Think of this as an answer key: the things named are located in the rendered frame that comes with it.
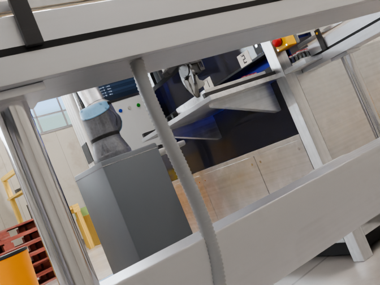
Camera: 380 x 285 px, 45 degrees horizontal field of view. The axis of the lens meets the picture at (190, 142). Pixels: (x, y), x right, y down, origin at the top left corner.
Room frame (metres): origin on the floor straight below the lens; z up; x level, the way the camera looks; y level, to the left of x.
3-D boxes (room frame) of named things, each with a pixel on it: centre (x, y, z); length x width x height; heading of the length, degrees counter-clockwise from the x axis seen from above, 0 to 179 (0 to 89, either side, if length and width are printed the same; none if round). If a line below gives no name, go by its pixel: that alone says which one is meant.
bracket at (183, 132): (2.40, -0.02, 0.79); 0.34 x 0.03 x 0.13; 122
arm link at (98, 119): (1.76, 0.29, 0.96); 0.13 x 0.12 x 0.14; 178
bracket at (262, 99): (1.97, -0.28, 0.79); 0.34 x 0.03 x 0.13; 122
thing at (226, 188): (3.11, -0.37, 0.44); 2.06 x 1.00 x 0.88; 32
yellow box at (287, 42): (1.93, -0.54, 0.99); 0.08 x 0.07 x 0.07; 122
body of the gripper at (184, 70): (1.88, -0.12, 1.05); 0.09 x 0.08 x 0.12; 122
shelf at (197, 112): (2.19, -0.16, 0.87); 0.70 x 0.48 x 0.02; 32
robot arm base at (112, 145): (1.76, 0.29, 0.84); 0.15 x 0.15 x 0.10
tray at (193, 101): (2.02, -0.21, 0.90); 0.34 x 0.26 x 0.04; 121
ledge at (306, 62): (1.94, -0.59, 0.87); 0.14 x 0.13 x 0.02; 122
